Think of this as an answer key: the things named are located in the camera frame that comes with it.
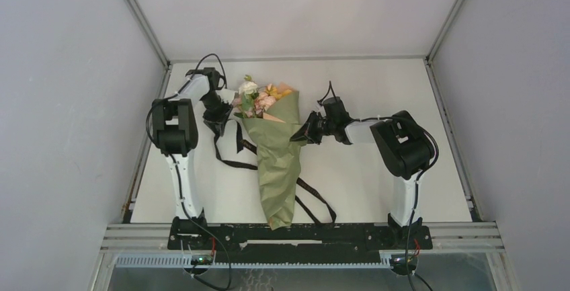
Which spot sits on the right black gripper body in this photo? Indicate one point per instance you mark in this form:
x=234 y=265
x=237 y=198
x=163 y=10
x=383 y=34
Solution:
x=318 y=126

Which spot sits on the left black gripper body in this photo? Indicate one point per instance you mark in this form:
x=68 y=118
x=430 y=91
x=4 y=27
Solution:
x=217 y=109

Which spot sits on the pink fake flower stem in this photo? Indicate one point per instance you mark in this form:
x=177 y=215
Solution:
x=262 y=103

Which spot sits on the orange wrapping paper sheet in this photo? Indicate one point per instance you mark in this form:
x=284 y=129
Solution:
x=278 y=159

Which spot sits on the yellow fake flower stem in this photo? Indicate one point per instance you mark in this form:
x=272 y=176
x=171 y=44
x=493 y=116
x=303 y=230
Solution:
x=278 y=91

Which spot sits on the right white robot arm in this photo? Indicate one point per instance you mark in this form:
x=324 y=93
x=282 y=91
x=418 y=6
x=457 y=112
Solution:
x=407 y=150

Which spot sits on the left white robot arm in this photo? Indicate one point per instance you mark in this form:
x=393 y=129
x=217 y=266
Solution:
x=172 y=128

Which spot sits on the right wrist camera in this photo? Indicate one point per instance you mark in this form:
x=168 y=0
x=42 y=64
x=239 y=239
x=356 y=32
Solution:
x=335 y=110

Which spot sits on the black mounting base plate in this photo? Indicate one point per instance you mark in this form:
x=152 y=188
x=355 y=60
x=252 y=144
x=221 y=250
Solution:
x=186 y=235

